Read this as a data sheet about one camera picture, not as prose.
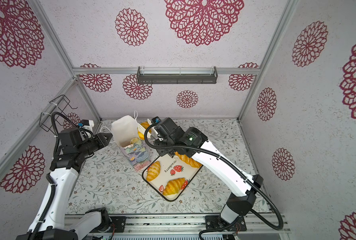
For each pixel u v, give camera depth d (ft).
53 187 1.42
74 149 1.76
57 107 2.58
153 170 2.87
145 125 2.31
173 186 2.67
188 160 3.06
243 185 1.34
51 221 1.26
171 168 3.09
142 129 2.22
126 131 3.04
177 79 2.87
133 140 3.13
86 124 2.12
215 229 2.36
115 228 2.36
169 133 1.49
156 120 1.84
